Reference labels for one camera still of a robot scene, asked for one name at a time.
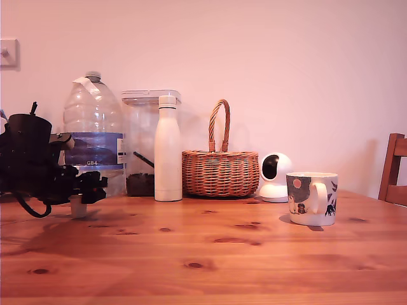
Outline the illustrated white coffee mug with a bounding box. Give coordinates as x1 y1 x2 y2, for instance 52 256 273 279
285 172 339 227

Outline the large clear water bottle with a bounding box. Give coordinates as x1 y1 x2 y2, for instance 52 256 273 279
63 71 128 198

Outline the clear lidded storage container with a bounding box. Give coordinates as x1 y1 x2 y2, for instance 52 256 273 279
121 89 183 198

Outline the white insulated bottle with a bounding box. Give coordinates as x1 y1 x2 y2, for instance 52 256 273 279
154 95 184 203

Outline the woven wicker basket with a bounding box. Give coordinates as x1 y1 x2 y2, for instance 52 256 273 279
181 98 260 198

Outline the wooden chair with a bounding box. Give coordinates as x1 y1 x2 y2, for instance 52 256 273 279
378 132 407 208

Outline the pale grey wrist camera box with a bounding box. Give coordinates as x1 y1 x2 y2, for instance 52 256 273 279
49 132 76 152

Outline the black looping arm cable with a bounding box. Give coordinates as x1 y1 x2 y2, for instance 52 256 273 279
14 190 52 219

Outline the white wall switch plate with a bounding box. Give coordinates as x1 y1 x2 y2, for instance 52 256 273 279
0 39 20 69

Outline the small white round camera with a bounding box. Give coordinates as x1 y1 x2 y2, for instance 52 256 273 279
258 152 293 203

